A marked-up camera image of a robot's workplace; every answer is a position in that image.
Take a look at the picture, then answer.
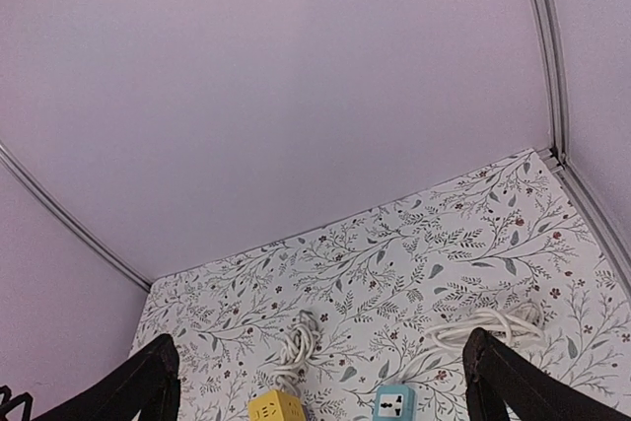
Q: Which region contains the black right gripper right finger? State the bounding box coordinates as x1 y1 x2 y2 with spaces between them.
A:
462 327 629 421

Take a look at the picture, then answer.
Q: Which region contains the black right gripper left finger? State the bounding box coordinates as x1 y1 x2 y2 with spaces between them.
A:
37 333 180 421

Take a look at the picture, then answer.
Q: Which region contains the white teal strip cable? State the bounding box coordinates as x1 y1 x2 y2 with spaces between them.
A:
393 305 546 387

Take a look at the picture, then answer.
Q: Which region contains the yellow cube socket adapter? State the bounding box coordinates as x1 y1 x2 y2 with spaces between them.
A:
247 389 307 421

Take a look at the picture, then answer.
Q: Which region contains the teal power strip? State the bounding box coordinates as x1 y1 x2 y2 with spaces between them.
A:
372 385 417 421

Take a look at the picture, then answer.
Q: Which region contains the white purple strip cable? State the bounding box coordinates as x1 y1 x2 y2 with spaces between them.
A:
268 310 321 395

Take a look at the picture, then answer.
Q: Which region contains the floral patterned table mat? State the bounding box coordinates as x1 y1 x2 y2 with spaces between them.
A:
133 151 630 420

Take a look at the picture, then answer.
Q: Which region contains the left aluminium frame post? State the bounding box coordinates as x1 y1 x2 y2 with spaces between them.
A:
1 142 152 294

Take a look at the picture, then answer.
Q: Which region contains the aluminium frame post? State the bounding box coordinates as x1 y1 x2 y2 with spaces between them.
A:
1 142 152 294
530 0 569 167

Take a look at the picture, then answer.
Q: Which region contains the right aluminium frame post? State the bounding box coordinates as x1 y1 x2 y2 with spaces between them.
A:
530 0 569 167

